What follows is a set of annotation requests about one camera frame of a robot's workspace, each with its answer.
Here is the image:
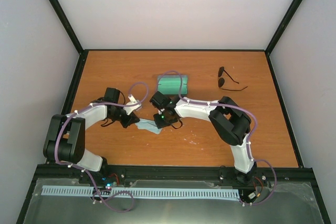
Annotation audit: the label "light blue cleaning cloth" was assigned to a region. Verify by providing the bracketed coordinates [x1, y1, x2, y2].
[136, 119, 162, 134]

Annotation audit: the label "grey-blue glasses case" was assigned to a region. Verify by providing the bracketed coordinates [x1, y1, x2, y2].
[157, 74, 188, 95]

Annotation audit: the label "dark round sunglasses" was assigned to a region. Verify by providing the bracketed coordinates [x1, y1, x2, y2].
[217, 66, 248, 92]

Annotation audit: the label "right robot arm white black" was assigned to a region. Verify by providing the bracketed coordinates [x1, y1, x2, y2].
[150, 91, 257, 185]

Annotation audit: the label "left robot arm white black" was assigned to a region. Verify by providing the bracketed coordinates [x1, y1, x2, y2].
[43, 88, 142, 184]

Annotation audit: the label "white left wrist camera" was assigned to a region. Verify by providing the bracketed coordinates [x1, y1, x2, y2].
[123, 94, 142, 115]

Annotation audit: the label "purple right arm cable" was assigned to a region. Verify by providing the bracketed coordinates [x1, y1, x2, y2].
[157, 70, 278, 207]

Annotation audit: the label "black mounting rail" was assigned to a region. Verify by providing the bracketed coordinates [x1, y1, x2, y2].
[34, 164, 315, 188]

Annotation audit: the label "light blue slotted cable duct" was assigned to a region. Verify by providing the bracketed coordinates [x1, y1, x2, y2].
[40, 186, 239, 201]

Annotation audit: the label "black corner frame post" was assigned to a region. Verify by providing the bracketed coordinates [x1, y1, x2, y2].
[265, 0, 303, 57]
[48, 0, 84, 55]

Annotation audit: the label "black right corner frame post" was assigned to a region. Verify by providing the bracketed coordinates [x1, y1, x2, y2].
[265, 0, 303, 57]

